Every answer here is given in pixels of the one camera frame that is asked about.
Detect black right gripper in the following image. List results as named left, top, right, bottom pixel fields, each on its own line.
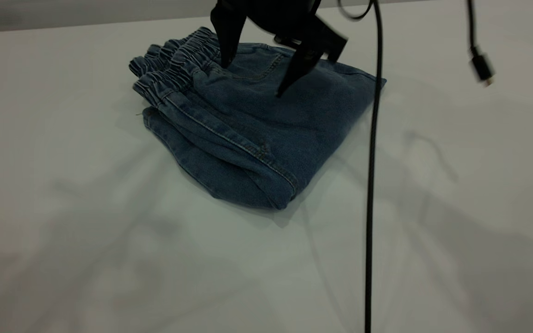
left=210, top=0, right=349, bottom=99

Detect black cable with connector plug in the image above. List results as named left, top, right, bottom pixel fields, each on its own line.
left=466, top=0, right=496, bottom=88

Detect blue denim jeans with print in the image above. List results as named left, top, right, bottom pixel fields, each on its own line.
left=129, top=27, right=387, bottom=211

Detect long black hanging cable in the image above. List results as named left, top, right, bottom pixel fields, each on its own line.
left=338, top=0, right=384, bottom=333

